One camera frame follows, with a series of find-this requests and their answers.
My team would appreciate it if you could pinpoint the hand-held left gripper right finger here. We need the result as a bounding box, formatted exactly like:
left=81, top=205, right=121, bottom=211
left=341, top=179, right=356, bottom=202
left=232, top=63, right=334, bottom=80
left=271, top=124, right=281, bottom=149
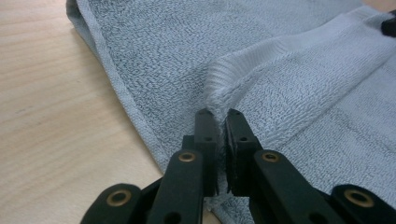
left=224, top=107, right=347, bottom=224

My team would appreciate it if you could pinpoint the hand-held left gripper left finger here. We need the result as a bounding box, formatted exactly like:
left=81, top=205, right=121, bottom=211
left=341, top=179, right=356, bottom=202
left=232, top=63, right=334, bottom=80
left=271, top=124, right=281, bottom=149
left=146, top=107, right=219, bottom=224

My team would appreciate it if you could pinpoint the light blue terry towel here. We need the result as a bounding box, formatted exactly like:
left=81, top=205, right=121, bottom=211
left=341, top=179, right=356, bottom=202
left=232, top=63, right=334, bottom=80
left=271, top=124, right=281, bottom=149
left=65, top=0, right=396, bottom=224

